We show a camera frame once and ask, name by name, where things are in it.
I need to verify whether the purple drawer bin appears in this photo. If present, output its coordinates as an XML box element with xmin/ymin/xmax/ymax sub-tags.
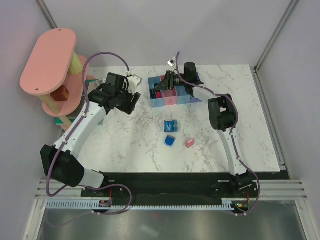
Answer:
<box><xmin>185</xmin><ymin>72</ymin><xmax>204</xmax><ymax>103</ymax></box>

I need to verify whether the black blue highlighter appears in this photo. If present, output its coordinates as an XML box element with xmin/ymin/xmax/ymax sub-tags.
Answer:
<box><xmin>150</xmin><ymin>89</ymin><xmax>157</xmax><ymax>100</ymax></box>

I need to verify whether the light blue drawer bin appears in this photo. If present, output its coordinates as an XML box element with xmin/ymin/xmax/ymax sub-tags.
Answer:
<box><xmin>148</xmin><ymin>76</ymin><xmax>165</xmax><ymax>108</ymax></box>

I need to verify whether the pink tiered wooden shelf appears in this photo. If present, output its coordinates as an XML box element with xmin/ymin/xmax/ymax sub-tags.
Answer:
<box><xmin>20</xmin><ymin>28</ymin><xmax>90</xmax><ymax>130</ymax></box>

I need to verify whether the blue pencil sharpener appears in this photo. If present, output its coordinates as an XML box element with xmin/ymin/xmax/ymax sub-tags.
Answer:
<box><xmin>164</xmin><ymin>135</ymin><xmax>176</xmax><ymax>147</ymax></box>

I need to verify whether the sky blue drawer bin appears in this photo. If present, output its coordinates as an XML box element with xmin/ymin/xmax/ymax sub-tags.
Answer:
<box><xmin>175</xmin><ymin>86</ymin><xmax>191</xmax><ymax>105</ymax></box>

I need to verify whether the black pink highlighter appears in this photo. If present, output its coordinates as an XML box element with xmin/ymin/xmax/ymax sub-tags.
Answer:
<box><xmin>155</xmin><ymin>91</ymin><xmax>163</xmax><ymax>99</ymax></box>

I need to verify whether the pink eraser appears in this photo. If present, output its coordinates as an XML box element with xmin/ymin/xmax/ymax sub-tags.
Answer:
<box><xmin>185</xmin><ymin>138</ymin><xmax>195</xmax><ymax>148</ymax></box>

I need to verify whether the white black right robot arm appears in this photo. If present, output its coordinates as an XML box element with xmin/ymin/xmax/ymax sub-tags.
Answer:
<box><xmin>154</xmin><ymin>57</ymin><xmax>253</xmax><ymax>197</ymax></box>

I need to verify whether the pink drawer bin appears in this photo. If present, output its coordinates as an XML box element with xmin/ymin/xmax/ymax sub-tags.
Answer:
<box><xmin>163</xmin><ymin>88</ymin><xmax>178</xmax><ymax>106</ymax></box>

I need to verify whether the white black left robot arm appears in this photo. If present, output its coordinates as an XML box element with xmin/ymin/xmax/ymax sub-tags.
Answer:
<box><xmin>40</xmin><ymin>73</ymin><xmax>142</xmax><ymax>197</ymax></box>

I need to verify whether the white slotted cable duct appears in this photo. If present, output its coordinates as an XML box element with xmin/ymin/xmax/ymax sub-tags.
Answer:
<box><xmin>45</xmin><ymin>199</ymin><xmax>241</xmax><ymax>211</ymax></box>

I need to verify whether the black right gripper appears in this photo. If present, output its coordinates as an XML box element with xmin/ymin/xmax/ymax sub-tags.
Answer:
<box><xmin>153</xmin><ymin>71</ymin><xmax>187</xmax><ymax>92</ymax></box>

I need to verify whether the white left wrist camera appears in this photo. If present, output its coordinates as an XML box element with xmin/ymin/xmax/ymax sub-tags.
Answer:
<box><xmin>126</xmin><ymin>74</ymin><xmax>142</xmax><ymax>93</ymax></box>

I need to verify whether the stack of books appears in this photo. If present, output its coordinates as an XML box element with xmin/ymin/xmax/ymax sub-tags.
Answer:
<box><xmin>55</xmin><ymin>76</ymin><xmax>106</xmax><ymax>128</ymax></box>

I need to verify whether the blue round tape jar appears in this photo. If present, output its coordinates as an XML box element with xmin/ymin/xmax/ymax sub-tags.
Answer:
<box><xmin>164</xmin><ymin>119</ymin><xmax>179</xmax><ymax>133</ymax></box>

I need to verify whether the brown block on shelf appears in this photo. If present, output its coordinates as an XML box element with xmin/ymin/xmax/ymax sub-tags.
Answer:
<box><xmin>50</xmin><ymin>85</ymin><xmax>69</xmax><ymax>102</ymax></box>

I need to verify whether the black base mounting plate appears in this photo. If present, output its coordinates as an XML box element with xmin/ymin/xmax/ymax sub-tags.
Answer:
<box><xmin>79</xmin><ymin>171</ymin><xmax>292</xmax><ymax>207</ymax></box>

